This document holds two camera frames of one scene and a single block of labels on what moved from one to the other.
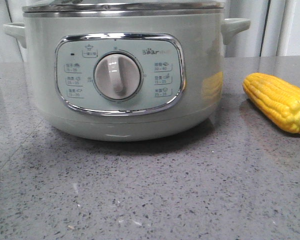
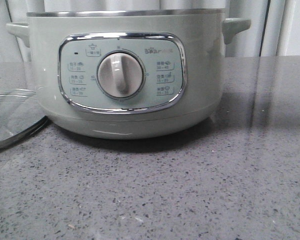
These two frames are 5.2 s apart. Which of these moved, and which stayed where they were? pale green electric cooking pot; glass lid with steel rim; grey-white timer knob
Moved: glass lid with steel rim
Stayed: grey-white timer knob; pale green electric cooking pot
